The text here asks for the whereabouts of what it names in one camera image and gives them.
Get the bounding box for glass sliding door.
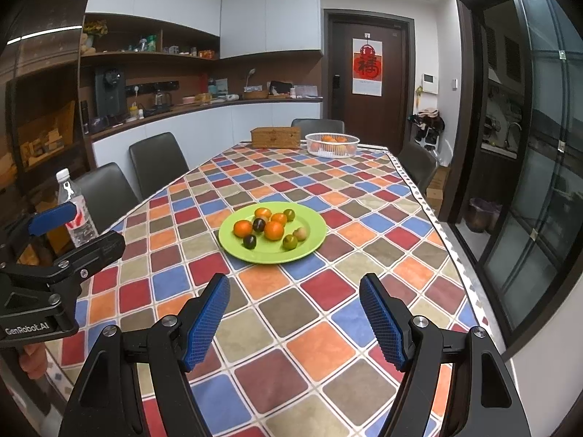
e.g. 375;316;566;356
483;0;583;342

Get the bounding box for red wall poster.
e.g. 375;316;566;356
352;39;383;97

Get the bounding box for dark trash bin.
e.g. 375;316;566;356
468;197;502;233

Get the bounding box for brown wicker box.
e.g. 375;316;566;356
251;127;301;149

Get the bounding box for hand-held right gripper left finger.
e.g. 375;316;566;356
58;273;231;437

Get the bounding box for clear plastic water bottle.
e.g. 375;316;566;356
55;168;98;249

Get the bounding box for dark brown door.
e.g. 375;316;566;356
324;9;415;155

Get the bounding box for black water dispenser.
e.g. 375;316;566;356
95;67;128;117

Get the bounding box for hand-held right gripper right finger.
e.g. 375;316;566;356
359;273;531;437

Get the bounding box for white wall cabinets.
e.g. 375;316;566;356
86;0;322;60

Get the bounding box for white counter cabinet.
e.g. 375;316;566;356
91;98;324;169

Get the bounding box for white plastic basket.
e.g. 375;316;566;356
305;132;360;158

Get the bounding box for cardboard box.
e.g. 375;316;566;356
427;166;451;203

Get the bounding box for dark hanging bags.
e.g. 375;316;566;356
409;108;446;146

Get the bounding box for grey dining chair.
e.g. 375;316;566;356
129;132;189;201
291;119;345;139
73;162;138;233
398;140;439;187

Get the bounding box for green plate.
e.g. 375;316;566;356
218;201;327;265

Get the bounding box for person's left hand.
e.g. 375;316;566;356
19;342;49;379

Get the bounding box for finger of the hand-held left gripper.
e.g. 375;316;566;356
0;201;78;261
0;230;126;318

